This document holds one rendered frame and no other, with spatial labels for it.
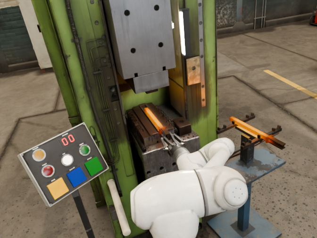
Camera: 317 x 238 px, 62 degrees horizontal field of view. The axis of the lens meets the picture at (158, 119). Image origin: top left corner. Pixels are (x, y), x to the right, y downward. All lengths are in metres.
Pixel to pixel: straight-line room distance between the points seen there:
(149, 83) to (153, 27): 0.29
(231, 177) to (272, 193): 1.96
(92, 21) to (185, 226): 1.10
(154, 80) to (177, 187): 0.87
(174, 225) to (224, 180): 0.17
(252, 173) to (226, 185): 1.09
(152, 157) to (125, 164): 0.29
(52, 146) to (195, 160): 0.69
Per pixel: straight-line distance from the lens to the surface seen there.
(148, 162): 1.63
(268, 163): 1.89
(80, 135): 1.43
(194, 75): 1.71
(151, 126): 1.69
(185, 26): 1.59
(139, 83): 1.45
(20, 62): 7.78
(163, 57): 1.46
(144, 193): 0.72
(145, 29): 1.40
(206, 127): 1.95
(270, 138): 1.63
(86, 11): 1.47
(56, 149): 1.39
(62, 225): 2.65
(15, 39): 7.66
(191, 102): 1.79
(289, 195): 2.68
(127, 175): 1.91
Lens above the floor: 1.85
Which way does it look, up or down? 29 degrees down
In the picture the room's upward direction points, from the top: 8 degrees counter-clockwise
